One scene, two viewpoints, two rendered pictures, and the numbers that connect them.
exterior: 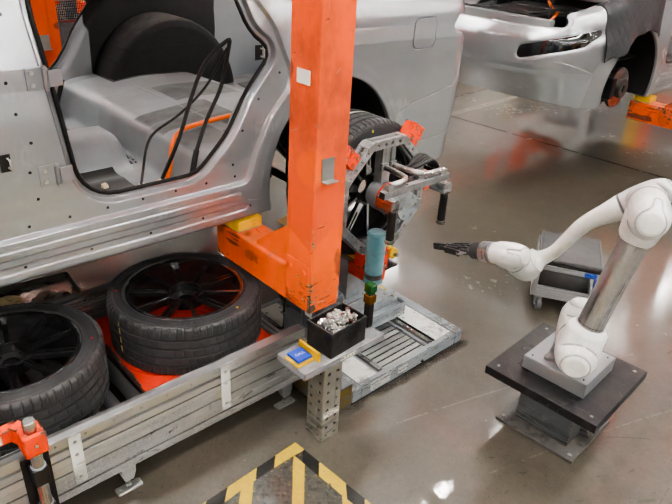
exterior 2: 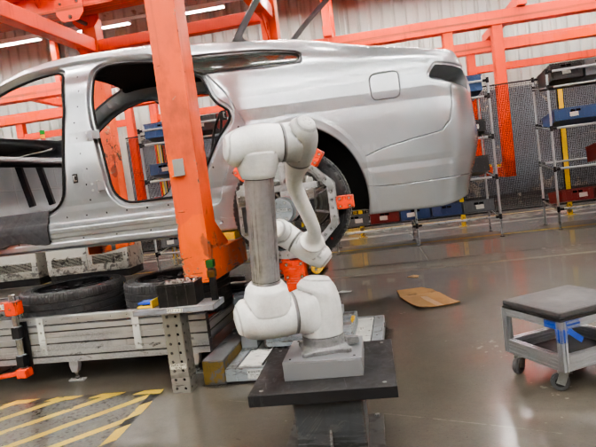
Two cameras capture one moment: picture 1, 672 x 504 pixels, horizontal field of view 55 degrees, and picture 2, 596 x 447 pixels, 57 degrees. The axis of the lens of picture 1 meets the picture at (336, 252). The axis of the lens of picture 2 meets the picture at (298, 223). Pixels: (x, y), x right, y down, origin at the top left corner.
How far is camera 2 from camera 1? 2.99 m
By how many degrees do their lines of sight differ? 57
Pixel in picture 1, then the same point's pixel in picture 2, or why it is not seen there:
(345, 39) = (175, 77)
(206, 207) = not seen: hidden behind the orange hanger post
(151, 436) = (85, 344)
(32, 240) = (85, 222)
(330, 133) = (176, 141)
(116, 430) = (63, 328)
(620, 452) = not seen: outside the picture
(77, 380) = (64, 295)
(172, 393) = (98, 317)
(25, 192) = (84, 195)
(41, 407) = (41, 302)
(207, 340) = (143, 296)
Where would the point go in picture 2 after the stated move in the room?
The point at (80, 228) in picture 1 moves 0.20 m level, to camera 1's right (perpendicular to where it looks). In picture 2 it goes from (109, 219) to (119, 218)
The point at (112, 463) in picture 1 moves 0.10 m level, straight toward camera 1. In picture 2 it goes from (62, 351) to (47, 357)
